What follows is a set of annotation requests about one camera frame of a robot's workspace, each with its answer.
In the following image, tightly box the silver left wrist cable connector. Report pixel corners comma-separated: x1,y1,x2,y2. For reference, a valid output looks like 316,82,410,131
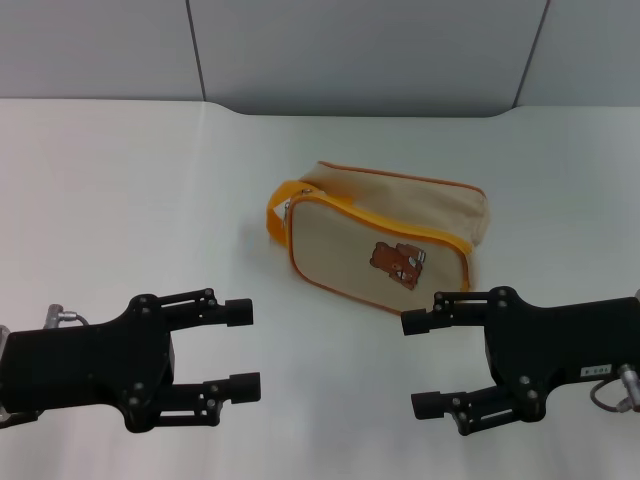
43,303,94,332

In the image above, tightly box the beige food bag orange trim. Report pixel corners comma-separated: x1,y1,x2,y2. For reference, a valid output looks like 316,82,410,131
264,160,489,317

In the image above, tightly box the silver wrist cable connector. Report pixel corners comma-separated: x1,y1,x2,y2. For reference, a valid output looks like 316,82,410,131
589,364,640,414
43,303,94,332

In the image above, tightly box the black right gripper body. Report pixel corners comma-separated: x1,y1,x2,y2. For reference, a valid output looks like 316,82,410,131
481,285,640,427

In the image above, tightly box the silver right wrist cable connector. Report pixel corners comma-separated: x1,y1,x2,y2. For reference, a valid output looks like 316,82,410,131
589,364,640,414

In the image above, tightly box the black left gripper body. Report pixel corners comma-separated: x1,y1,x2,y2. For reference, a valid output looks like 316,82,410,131
0,293,177,434

